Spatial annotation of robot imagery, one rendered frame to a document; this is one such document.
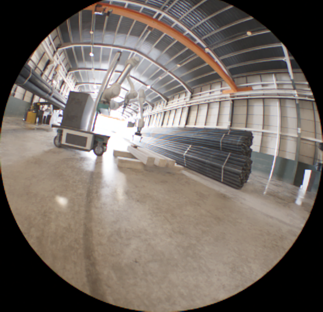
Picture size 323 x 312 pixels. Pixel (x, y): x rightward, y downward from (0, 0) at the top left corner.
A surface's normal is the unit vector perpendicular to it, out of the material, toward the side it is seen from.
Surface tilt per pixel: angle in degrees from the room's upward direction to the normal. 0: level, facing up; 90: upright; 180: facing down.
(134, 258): 0
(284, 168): 90
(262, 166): 90
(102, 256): 0
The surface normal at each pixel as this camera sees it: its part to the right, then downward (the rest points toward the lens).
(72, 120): 0.40, 0.15
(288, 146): -0.84, -0.17
